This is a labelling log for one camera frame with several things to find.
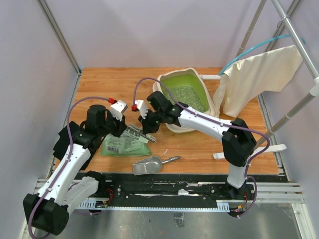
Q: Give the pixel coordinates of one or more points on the green cat litter bag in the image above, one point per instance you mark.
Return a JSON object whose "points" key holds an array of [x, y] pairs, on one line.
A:
{"points": [[127, 145]]}

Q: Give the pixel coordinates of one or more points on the metal litter scoop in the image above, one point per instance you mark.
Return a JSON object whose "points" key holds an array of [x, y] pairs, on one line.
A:
{"points": [[151, 165]]}

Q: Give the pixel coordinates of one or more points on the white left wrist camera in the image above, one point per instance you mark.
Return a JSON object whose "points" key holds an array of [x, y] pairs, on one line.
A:
{"points": [[117, 110]]}

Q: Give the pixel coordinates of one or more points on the white plastic bag clip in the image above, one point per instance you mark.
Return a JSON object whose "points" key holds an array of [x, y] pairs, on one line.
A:
{"points": [[137, 134]]}

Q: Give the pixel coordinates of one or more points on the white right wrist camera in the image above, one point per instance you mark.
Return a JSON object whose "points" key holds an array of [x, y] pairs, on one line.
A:
{"points": [[141, 107]]}

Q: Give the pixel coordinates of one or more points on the cream fabric bag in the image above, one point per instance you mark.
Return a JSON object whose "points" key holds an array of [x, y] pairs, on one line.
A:
{"points": [[247, 78]]}

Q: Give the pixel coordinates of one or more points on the white metal drying rack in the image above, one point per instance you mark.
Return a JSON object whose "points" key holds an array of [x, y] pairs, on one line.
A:
{"points": [[300, 44]]}

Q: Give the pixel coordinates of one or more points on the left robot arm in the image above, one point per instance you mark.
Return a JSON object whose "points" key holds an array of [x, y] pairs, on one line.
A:
{"points": [[51, 207]]}

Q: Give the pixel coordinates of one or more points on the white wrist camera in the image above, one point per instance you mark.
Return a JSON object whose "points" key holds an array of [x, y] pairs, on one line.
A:
{"points": [[117, 110], [141, 107]]}

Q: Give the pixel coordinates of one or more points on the beige green litter box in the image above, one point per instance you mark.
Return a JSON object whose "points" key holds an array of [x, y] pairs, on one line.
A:
{"points": [[186, 86]]}

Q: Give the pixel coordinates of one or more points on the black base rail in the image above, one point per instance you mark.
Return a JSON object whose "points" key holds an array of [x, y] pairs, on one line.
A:
{"points": [[165, 192]]}

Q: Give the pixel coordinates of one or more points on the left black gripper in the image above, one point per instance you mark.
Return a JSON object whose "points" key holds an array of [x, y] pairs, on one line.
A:
{"points": [[121, 125]]}

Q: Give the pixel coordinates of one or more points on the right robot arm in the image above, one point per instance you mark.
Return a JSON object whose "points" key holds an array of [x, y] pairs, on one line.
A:
{"points": [[237, 140]]}

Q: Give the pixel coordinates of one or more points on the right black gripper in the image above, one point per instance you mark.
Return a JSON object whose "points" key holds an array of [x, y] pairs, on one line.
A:
{"points": [[146, 127]]}

